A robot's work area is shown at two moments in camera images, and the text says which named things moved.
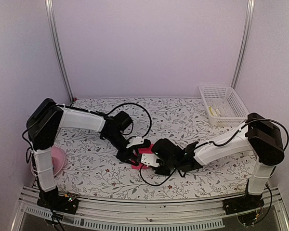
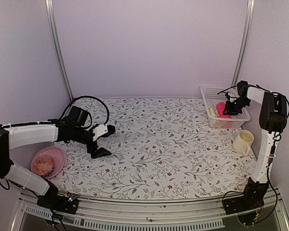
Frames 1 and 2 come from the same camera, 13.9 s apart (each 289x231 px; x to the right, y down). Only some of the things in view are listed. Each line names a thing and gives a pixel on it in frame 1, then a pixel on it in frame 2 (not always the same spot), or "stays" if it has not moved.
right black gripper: (162, 172) -> (230, 110)
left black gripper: (124, 156) -> (98, 153)
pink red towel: (139, 165) -> (220, 107)
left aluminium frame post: (51, 15) stays
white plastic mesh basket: (223, 106) stays
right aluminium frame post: (244, 45) stays
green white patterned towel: (214, 112) stays
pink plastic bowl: (58, 160) stays
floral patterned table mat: (92, 170) stays
